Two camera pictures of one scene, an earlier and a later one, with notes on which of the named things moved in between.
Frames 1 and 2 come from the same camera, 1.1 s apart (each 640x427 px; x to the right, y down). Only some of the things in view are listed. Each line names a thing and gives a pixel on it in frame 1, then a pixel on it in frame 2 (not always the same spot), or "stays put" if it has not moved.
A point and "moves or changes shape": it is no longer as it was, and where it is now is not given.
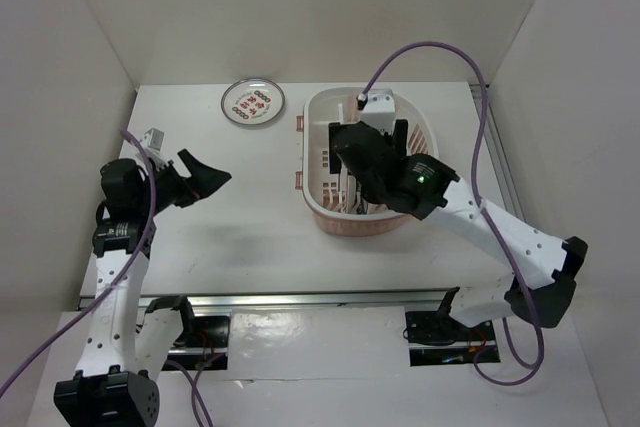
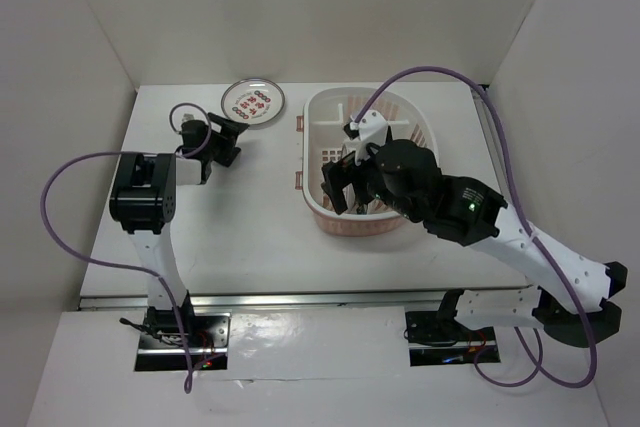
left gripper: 205,179 -> 230,129
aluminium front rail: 336,299 stays put
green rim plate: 362,205 moves or changes shape
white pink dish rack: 336,210 stays put
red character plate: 252,101 stays put
